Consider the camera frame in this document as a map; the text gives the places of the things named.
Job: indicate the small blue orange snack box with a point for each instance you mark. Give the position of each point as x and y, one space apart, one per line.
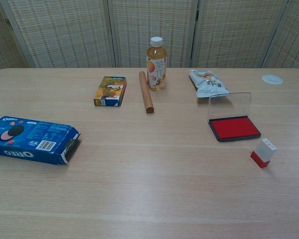
109 90

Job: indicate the white round table cap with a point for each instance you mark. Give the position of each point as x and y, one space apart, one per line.
272 79

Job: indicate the red ink pad clear lid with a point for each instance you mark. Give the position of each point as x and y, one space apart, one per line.
234 128

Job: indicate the woven folding screen panel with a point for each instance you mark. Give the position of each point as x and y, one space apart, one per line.
64 32
239 32
0 42
294 37
152 20

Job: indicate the orange tea drink bottle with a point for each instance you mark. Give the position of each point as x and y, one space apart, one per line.
156 72

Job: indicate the red and white stamp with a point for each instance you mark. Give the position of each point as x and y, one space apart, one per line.
264 152

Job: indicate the blue Oreo cookie box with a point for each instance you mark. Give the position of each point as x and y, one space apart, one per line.
27 139

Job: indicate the white snack bag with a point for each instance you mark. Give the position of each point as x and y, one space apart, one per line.
209 83

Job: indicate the wooden rolling rod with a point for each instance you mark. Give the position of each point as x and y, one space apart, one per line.
146 92

